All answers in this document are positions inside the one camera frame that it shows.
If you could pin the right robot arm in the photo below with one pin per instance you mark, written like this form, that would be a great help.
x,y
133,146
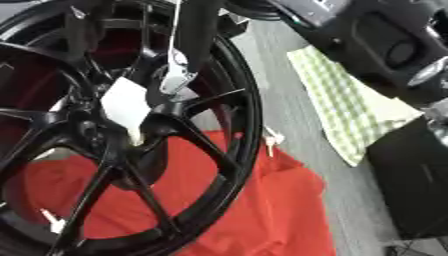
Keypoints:
x,y
373,40

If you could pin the black box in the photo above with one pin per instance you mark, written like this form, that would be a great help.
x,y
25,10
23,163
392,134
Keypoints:
x,y
411,180

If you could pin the black spoked wheel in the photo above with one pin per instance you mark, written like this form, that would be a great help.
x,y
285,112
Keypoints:
x,y
246,100

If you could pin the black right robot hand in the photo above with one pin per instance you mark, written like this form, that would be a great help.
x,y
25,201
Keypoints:
x,y
199,33

